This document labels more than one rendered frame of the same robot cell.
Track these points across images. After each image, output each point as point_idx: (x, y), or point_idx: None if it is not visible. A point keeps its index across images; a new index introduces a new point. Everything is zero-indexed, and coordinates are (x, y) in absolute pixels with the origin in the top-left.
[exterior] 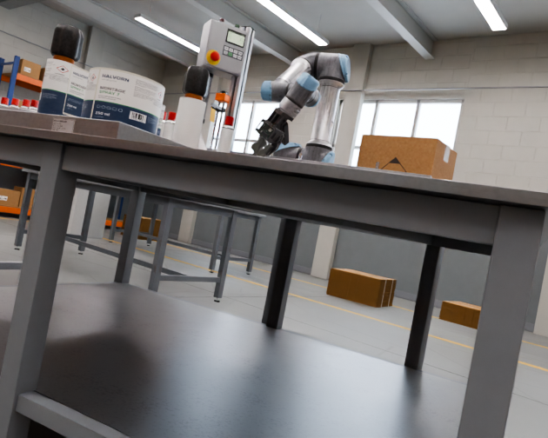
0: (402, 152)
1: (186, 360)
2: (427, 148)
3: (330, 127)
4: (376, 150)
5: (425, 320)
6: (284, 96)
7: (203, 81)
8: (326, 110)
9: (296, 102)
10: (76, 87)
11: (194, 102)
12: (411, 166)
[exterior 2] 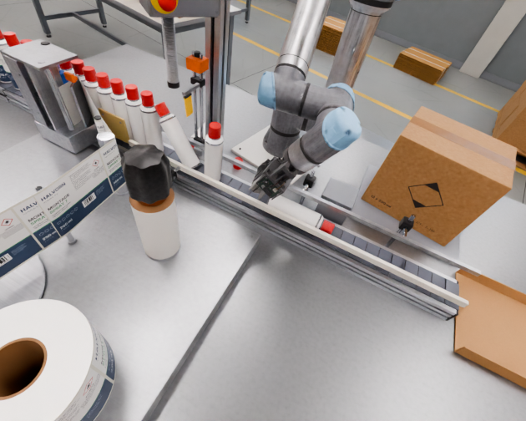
0: (448, 181)
1: None
2: (488, 193)
3: (353, 81)
4: (412, 164)
5: None
6: (295, 114)
7: (159, 185)
8: (353, 59)
9: (316, 163)
10: None
11: (154, 217)
12: (452, 201)
